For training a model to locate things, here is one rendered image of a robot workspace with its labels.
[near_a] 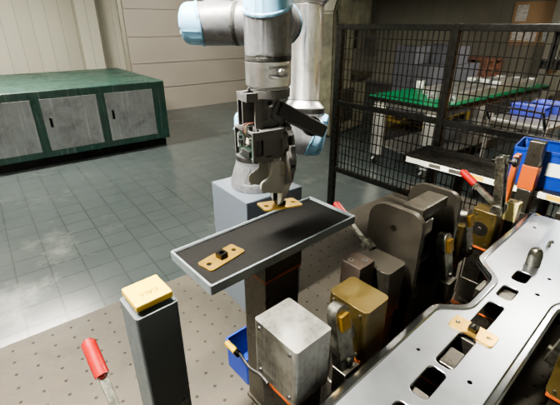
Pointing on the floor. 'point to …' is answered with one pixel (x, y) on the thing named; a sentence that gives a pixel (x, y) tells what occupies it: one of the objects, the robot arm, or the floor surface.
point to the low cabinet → (77, 116)
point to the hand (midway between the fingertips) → (279, 195)
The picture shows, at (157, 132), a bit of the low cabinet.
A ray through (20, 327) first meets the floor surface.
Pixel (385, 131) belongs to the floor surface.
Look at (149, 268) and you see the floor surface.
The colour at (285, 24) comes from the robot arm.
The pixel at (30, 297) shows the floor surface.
